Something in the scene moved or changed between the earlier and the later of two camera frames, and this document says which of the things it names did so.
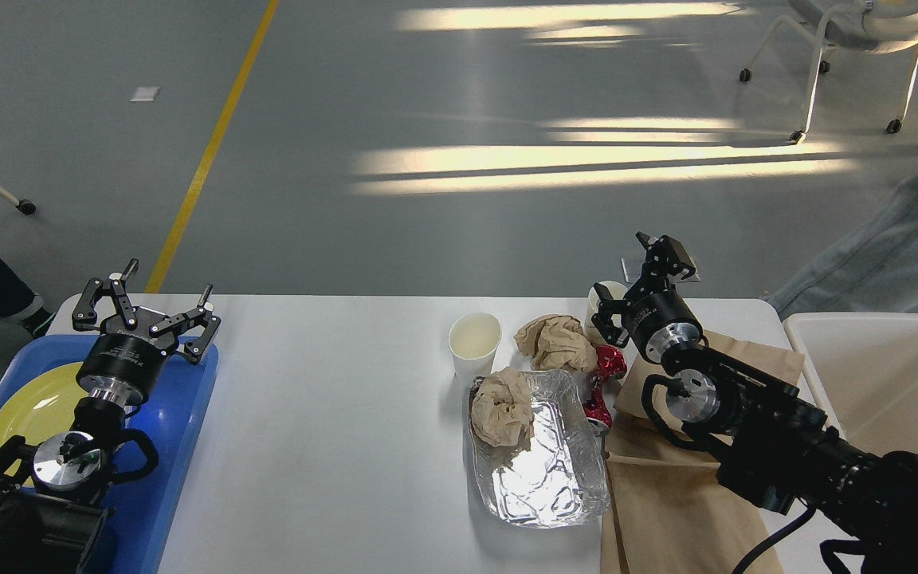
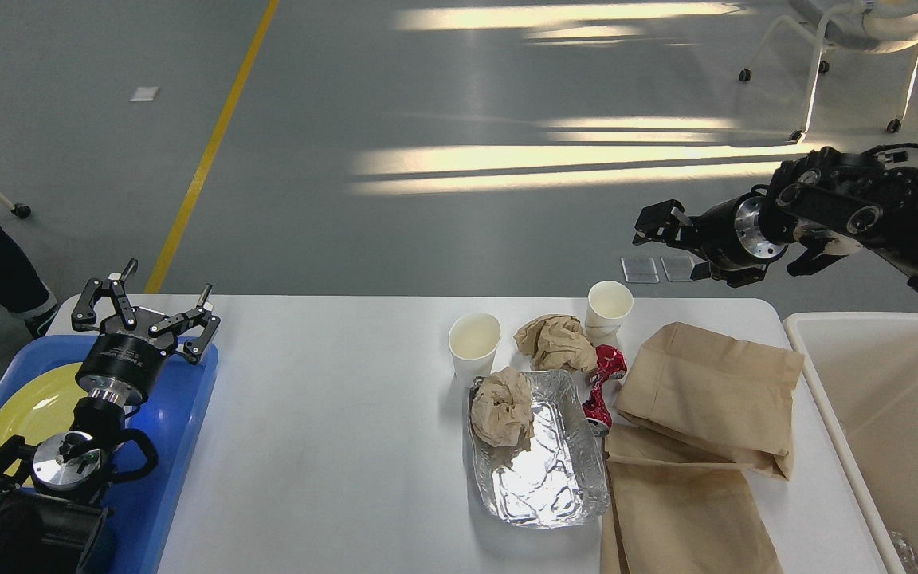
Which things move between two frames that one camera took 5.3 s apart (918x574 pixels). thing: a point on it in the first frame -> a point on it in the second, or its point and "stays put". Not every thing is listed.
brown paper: (501, 408) stays put
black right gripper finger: (603, 320) -> (734, 276)
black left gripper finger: (202, 316) stays put
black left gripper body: (123, 367) stays put
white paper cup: (475, 338) stays put
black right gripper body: (661, 321) -> (728, 234)
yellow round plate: (39, 403) stays put
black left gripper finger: (84, 316) stays put
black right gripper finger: (664, 257) -> (666, 222)
